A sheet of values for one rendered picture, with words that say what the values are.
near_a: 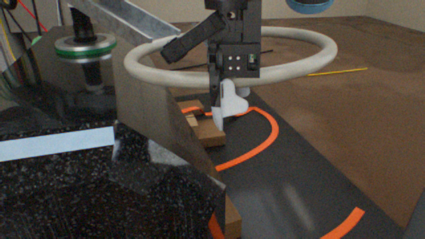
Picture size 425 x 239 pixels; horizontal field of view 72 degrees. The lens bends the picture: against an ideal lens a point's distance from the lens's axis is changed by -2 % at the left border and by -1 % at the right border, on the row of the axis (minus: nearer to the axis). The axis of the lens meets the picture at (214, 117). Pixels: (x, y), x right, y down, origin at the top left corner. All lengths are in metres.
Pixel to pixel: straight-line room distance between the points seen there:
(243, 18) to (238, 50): 0.05
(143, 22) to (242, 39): 0.58
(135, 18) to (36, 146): 0.54
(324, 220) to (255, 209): 0.33
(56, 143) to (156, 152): 0.20
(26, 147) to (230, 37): 0.44
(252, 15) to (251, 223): 1.20
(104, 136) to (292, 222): 1.13
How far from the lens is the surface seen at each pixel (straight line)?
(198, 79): 0.50
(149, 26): 0.99
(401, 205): 1.88
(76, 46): 1.15
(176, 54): 0.47
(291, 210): 1.61
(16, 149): 0.68
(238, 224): 1.38
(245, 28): 0.46
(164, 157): 0.69
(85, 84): 0.86
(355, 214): 1.69
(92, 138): 0.65
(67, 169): 0.65
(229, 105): 0.48
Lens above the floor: 1.15
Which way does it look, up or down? 29 degrees down
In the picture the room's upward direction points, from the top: straight up
